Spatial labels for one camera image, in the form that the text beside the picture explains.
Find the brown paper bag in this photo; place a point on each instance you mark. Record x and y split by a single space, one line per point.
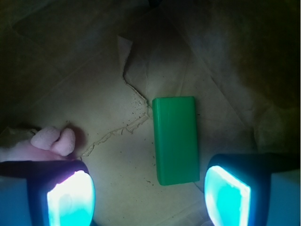
96 66

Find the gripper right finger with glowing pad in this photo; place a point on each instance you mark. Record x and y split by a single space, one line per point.
254 189

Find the pink plush toy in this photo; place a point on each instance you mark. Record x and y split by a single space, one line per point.
48 144

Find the green rectangular block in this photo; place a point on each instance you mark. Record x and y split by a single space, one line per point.
176 140

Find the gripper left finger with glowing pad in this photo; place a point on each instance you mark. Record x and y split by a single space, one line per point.
46 193

